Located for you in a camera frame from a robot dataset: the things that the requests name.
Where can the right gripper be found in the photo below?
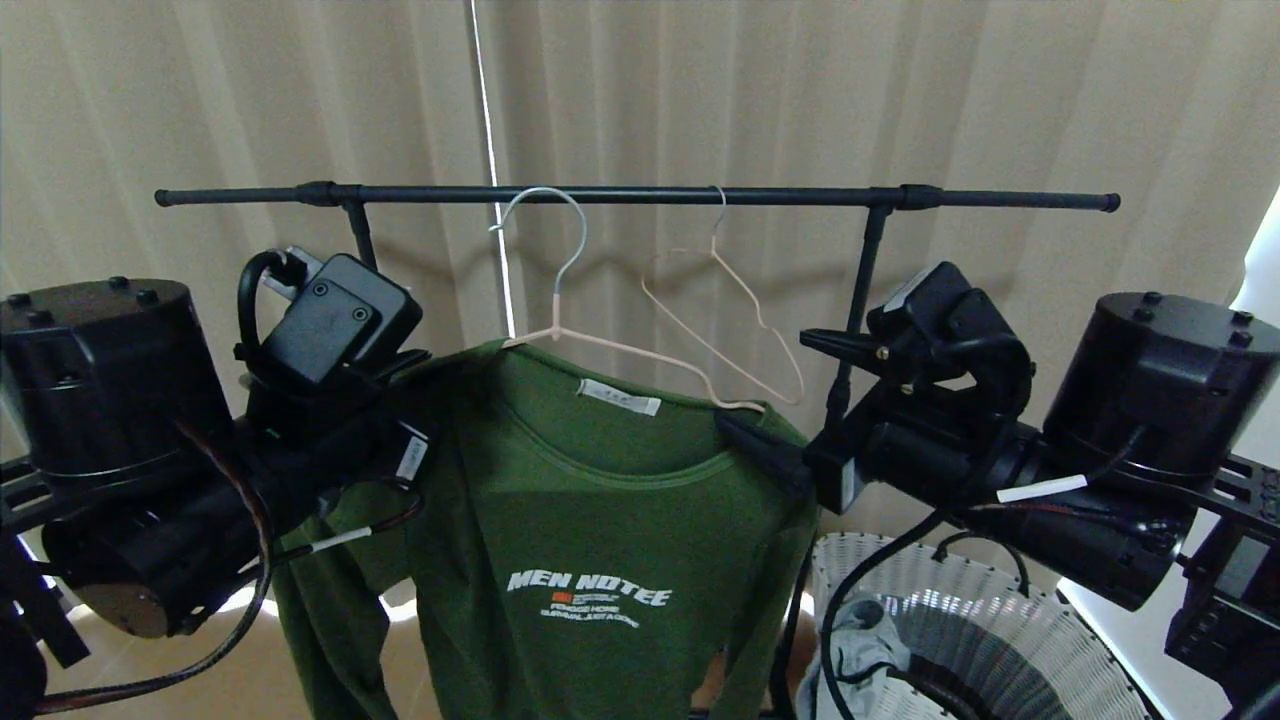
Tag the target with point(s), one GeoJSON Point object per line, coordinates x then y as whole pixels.
{"type": "Point", "coordinates": [1080, 530]}

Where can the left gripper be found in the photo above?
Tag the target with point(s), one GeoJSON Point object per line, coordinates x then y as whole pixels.
{"type": "Point", "coordinates": [180, 540]}

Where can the pale grey shorts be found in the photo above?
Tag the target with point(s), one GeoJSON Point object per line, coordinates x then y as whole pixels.
{"type": "Point", "coordinates": [860, 650]}

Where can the green long-sleeved shirt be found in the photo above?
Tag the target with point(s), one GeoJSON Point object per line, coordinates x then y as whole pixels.
{"type": "Point", "coordinates": [600, 520]}

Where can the pink clothes hanger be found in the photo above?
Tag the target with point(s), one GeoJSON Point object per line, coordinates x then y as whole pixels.
{"type": "Point", "coordinates": [721, 212]}
{"type": "Point", "coordinates": [556, 315]}

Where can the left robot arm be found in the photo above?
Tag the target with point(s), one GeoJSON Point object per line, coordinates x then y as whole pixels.
{"type": "Point", "coordinates": [100, 380]}

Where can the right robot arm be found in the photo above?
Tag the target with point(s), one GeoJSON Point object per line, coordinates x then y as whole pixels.
{"type": "Point", "coordinates": [1150, 380]}

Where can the white laundry basket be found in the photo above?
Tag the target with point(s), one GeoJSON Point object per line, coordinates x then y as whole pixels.
{"type": "Point", "coordinates": [1010, 640]}

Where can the black clothes rack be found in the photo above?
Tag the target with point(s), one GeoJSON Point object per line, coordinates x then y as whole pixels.
{"type": "Point", "coordinates": [650, 194]}

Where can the beige curtain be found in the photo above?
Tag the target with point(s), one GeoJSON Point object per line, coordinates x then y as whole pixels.
{"type": "Point", "coordinates": [950, 90]}

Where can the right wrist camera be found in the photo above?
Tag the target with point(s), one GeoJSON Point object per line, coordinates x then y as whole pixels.
{"type": "Point", "coordinates": [940, 320]}

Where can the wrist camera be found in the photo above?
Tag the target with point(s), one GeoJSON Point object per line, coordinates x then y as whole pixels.
{"type": "Point", "coordinates": [940, 320]}
{"type": "Point", "coordinates": [330, 320]}

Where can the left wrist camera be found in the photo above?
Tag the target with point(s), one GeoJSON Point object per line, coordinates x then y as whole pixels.
{"type": "Point", "coordinates": [330, 320]}

